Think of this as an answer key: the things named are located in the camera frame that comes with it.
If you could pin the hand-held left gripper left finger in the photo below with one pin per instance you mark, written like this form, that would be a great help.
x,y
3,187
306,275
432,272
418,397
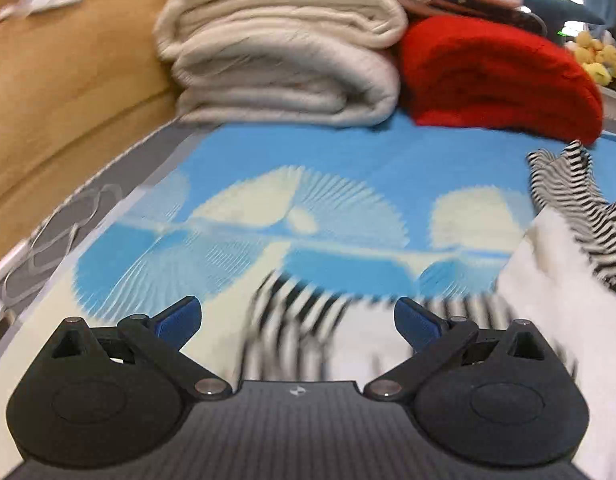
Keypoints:
x,y
180,319

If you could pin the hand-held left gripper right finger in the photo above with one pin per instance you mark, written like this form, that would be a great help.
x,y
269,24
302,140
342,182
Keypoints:
x,y
415,321

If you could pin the black white striped small garment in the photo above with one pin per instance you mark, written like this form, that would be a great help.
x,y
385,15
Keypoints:
x,y
547,310

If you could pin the blue cream patterned bed sheet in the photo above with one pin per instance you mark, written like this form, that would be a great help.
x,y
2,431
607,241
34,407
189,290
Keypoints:
x,y
368,170

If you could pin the grey quilted mattress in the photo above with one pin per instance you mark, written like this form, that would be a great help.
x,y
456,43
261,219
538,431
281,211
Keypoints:
x,y
63,210

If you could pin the wooden headboard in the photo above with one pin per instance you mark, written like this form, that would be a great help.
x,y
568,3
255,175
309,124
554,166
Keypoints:
x,y
73,85

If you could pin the folded red blanket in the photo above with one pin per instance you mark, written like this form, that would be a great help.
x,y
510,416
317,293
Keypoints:
x,y
492,75

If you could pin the folded cream blanket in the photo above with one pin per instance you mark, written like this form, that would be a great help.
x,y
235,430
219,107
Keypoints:
x,y
288,60

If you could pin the yellow plush toys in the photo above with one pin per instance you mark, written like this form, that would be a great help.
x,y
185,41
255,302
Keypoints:
x,y
600,57

